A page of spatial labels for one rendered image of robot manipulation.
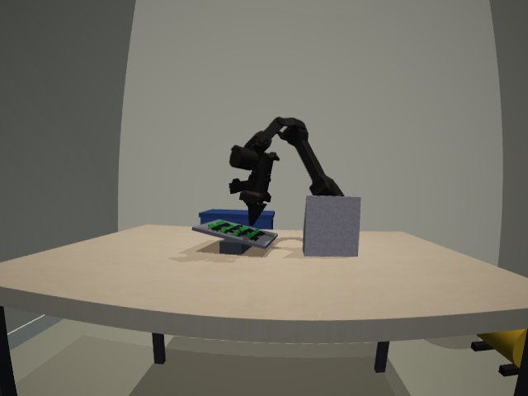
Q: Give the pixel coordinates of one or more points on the grey switch panel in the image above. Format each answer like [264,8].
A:
[238,238]

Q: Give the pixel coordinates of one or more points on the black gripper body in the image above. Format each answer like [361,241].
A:
[259,188]

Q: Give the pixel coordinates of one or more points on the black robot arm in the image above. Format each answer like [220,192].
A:
[252,156]

